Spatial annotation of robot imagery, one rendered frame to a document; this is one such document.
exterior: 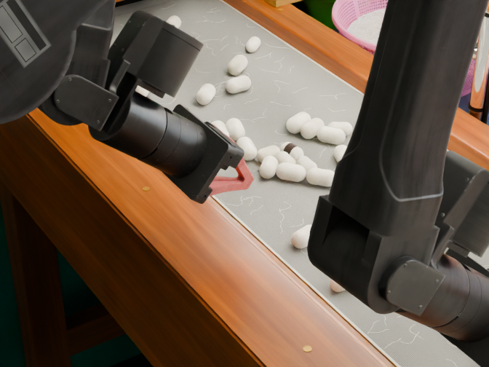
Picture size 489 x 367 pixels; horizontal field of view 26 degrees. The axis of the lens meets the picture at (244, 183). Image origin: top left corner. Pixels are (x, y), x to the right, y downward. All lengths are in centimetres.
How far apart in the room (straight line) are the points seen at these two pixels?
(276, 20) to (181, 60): 63
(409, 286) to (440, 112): 12
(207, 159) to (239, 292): 14
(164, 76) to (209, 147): 10
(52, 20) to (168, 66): 50
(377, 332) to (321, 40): 59
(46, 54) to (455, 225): 40
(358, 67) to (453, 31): 78
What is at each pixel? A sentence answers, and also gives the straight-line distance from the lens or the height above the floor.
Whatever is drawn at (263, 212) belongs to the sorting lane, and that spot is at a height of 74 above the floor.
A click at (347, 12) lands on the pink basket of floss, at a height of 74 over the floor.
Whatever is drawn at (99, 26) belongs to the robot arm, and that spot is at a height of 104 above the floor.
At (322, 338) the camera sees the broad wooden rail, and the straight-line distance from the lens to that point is 101.
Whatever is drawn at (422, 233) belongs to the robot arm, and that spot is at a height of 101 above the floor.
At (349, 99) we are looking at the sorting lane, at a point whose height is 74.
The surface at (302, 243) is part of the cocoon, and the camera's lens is 114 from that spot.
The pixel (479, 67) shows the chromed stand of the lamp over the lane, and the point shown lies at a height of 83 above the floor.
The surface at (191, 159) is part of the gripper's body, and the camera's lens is 102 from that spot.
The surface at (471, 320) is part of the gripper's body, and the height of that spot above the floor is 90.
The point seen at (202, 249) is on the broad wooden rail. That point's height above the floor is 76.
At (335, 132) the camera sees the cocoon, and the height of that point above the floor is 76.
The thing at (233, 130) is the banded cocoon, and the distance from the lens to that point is 133.
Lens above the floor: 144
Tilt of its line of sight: 34 degrees down
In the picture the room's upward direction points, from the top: straight up
